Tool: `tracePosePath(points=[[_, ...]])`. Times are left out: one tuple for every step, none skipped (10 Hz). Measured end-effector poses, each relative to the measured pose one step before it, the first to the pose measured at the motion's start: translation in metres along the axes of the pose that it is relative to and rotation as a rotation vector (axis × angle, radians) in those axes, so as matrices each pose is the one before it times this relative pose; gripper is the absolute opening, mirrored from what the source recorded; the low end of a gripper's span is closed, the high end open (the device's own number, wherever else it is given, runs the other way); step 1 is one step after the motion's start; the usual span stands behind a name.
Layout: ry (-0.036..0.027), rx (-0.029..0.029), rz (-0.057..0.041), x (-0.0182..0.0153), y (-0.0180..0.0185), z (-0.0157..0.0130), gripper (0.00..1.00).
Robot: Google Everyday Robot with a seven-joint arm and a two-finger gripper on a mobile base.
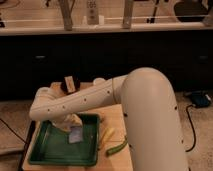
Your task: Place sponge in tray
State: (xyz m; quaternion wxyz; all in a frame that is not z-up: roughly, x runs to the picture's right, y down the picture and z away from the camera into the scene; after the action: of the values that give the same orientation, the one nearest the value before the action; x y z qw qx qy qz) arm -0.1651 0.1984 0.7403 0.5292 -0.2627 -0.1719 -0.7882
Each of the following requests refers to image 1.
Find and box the wooden post right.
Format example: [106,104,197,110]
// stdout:
[122,0,134,29]

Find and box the wooden post left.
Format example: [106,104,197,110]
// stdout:
[58,0,72,31]

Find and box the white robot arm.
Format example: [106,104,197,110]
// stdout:
[29,67,189,171]

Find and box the black cable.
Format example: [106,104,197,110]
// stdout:
[185,104,198,153]
[0,118,28,145]

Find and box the green plastic tray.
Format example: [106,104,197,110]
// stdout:
[28,114,100,167]

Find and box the blue black device on floor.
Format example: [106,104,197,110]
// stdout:
[190,92,211,108]

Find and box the wooden post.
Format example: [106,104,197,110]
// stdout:
[122,0,134,29]
[58,0,72,31]

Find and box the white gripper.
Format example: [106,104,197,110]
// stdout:
[52,114,82,143]

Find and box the white remote control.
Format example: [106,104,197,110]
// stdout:
[86,0,99,25]

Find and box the green cucumber toy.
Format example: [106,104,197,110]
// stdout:
[105,138,127,157]

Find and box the black cable left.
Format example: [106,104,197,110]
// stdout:
[0,118,28,145]

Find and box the black cabinet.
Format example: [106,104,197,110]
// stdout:
[0,30,213,100]

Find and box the black round object with label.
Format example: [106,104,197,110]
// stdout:
[61,76,80,94]

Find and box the black cable right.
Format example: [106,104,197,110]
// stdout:
[185,104,198,153]

